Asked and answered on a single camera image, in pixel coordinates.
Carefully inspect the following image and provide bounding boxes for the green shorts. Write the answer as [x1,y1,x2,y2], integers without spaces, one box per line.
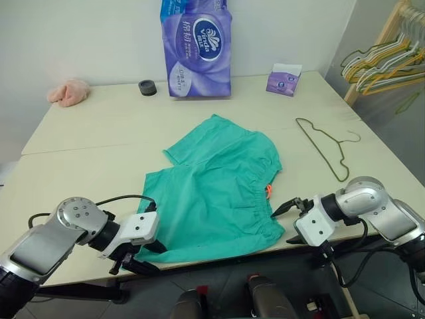
[134,114,286,264]

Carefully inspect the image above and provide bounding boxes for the light green rack hanger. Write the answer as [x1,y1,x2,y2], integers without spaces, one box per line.
[394,88,421,114]

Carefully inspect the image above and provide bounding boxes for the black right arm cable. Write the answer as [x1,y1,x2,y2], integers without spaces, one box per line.
[327,219,404,290]

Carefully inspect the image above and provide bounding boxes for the small purple tissue box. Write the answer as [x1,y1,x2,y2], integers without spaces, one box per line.
[265,62,303,98]

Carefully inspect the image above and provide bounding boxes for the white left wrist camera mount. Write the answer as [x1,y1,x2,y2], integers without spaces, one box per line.
[99,212,159,260]

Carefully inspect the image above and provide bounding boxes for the black round cup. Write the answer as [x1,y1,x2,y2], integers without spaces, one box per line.
[138,79,158,97]

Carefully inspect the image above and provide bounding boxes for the pink plush cloth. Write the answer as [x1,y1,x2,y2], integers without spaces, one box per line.
[46,77,91,108]

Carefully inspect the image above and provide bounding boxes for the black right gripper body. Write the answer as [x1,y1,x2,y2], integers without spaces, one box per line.
[296,197,316,219]

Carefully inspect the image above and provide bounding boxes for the large purple tissue pack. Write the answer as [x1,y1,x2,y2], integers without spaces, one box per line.
[158,0,233,99]

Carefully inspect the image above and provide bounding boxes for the dark green rack hanger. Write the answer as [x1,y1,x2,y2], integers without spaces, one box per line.
[340,41,402,80]

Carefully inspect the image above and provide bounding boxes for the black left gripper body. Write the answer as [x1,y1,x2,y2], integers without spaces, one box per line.
[99,241,163,276]

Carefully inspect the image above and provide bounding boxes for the olive green wire hanger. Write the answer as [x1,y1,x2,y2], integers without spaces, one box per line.
[295,117,362,183]

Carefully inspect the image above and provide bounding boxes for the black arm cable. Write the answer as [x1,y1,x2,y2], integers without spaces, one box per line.
[327,219,404,290]
[28,194,155,230]

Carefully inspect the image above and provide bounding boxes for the wooden clothes rack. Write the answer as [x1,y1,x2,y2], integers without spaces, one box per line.
[343,0,425,104]

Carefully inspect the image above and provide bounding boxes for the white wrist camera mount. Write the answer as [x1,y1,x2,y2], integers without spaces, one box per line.
[99,212,159,260]
[294,195,336,247]

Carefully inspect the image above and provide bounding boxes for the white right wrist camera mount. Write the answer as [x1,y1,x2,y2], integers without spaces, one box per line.
[294,195,336,247]

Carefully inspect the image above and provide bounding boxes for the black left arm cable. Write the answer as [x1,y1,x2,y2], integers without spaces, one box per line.
[28,194,155,230]

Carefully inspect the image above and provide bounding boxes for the black table frame bar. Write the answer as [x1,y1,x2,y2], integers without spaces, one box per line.
[33,284,129,305]

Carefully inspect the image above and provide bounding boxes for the white rack hanger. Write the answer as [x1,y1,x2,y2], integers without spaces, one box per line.
[343,13,425,92]

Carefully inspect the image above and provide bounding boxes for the wooden table leg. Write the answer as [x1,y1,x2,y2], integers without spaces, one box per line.
[341,286,360,319]

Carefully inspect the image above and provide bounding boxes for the yellow rack hanger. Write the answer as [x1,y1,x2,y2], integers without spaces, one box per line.
[345,36,425,96]

